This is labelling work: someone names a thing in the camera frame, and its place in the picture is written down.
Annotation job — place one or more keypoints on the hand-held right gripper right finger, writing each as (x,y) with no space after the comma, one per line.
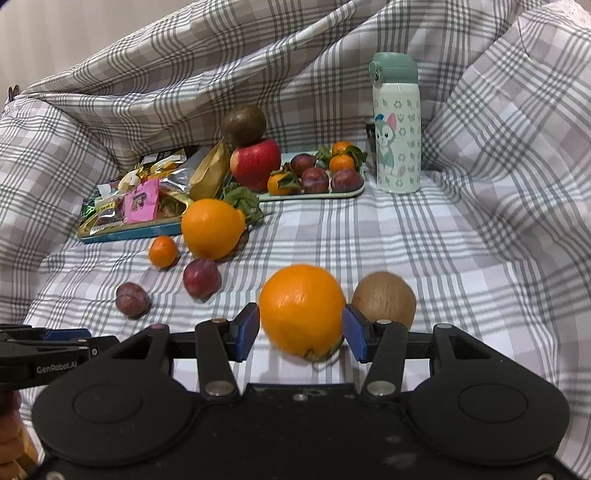
(353,332)

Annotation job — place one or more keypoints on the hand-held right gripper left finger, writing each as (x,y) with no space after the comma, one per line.
(247,330)

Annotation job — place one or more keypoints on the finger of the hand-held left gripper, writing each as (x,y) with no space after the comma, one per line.
(64,333)

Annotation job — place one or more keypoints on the small mandarin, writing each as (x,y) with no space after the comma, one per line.
(163,251)

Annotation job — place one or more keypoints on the person's left hand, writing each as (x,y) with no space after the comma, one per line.
(11,443)

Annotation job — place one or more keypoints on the brown kiwi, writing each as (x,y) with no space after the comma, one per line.
(385,297)

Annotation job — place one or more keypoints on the dark red plum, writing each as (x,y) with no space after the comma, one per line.
(202,277)
(133,299)
(346,180)
(303,164)
(315,180)

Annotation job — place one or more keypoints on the large orange with leaves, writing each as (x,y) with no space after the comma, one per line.
(212,228)

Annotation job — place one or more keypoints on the teal gold snack tin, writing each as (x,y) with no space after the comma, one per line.
(138,232)

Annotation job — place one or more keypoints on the green wrapped candy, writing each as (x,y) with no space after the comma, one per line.
(88,210)

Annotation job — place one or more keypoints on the clear brown snack packet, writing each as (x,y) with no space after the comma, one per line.
(108,213)

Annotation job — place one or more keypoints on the grey plaid blanket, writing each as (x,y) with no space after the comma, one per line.
(461,254)

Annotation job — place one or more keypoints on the pale green plate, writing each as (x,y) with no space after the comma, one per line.
(314,196)

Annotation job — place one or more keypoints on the mandarin with leaves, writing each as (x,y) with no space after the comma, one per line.
(341,164)
(277,183)
(341,147)

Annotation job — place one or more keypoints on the pink snack packet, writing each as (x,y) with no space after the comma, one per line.
(143,203)

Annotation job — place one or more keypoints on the tan paper snack packet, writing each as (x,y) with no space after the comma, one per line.
(210,173)

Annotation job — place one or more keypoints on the red apple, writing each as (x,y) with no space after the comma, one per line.
(255,164)

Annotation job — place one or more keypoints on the silver foil snack packet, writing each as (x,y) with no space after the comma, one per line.
(178,177)

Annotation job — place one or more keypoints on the white gold candy wrapper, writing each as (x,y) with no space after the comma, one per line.
(131,177)

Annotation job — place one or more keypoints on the black snack packet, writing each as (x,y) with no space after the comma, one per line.
(168,154)

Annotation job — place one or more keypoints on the cartoon print water bottle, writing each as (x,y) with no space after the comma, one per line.
(397,138)

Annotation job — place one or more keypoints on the brown round fruit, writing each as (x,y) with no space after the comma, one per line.
(244,124)

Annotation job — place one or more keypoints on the small dark object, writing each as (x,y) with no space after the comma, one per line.
(13,92)

